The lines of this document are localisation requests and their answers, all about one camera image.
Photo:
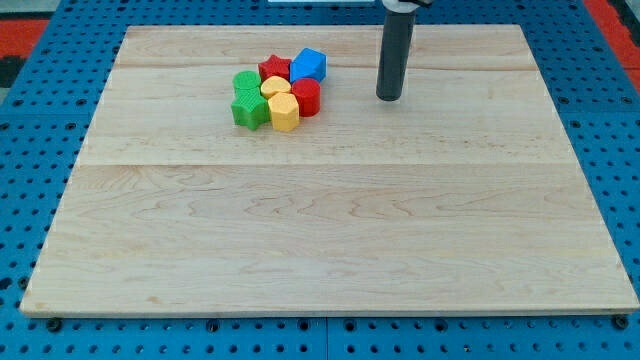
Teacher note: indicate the green star block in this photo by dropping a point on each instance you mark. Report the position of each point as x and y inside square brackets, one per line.
[250, 109]

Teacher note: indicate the yellow hexagon block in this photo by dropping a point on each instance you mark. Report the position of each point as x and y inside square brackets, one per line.
[284, 112]

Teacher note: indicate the yellow heart block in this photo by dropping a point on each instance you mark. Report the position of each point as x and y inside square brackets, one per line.
[274, 85]

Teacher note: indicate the blue pentagon block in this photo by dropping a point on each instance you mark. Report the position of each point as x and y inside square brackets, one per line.
[309, 63]

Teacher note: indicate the red cylinder block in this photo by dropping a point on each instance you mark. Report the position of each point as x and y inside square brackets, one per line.
[308, 95]

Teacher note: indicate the red star block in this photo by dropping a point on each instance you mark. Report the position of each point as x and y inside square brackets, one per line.
[274, 66]

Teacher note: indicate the green cylinder block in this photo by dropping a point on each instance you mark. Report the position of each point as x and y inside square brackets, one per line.
[246, 81]

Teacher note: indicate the light wooden board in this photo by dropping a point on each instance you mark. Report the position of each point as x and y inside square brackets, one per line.
[462, 198]

